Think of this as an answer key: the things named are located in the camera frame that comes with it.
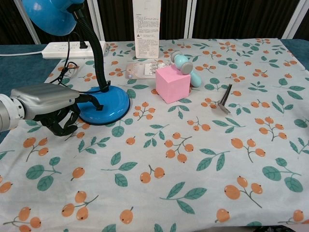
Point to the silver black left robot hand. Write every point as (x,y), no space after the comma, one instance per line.
(43,97)

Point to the blue desk lamp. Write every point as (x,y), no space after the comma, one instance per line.
(103,101)

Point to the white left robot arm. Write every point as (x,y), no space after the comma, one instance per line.
(8,113)

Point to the white power strip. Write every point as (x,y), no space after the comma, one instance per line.
(72,49)

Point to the blister pack of clips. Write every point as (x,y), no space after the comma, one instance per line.
(142,70)

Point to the tall white cardboard box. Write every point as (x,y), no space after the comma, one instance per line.
(147,29)

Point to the pink cube block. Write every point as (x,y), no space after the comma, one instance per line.
(172,84)

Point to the fruit print tablecloth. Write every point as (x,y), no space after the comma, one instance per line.
(169,157)

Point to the light blue handheld massager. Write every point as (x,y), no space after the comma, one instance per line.
(187,68)

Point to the black object at table edge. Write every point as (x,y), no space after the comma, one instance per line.
(270,228)

